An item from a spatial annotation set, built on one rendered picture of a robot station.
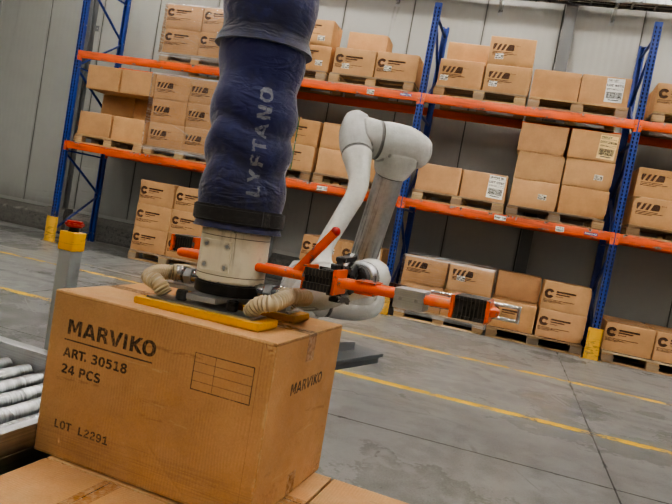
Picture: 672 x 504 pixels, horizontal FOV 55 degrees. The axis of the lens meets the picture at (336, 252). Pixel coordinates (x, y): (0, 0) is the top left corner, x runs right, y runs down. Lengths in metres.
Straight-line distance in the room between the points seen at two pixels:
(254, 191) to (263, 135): 0.13
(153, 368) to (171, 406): 0.09
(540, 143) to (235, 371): 7.60
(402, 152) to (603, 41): 8.41
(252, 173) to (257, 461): 0.64
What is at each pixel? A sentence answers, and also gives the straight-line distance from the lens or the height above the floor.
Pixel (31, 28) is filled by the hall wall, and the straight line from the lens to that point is 13.66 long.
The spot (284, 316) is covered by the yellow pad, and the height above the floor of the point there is 0.96.
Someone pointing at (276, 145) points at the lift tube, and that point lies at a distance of 1.55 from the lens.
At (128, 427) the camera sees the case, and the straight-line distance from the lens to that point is 1.60.
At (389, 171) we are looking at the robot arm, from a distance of 2.18.
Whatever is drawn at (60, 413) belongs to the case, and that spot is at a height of 0.65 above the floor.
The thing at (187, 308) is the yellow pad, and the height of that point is 0.96.
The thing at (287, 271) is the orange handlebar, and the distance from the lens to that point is 1.53.
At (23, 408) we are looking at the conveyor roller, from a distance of 2.07.
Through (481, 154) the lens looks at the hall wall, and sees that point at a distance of 10.05.
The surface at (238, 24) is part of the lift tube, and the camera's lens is 1.58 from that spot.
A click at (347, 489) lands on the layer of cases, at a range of 1.77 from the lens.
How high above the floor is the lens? 1.24
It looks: 3 degrees down
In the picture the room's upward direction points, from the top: 10 degrees clockwise
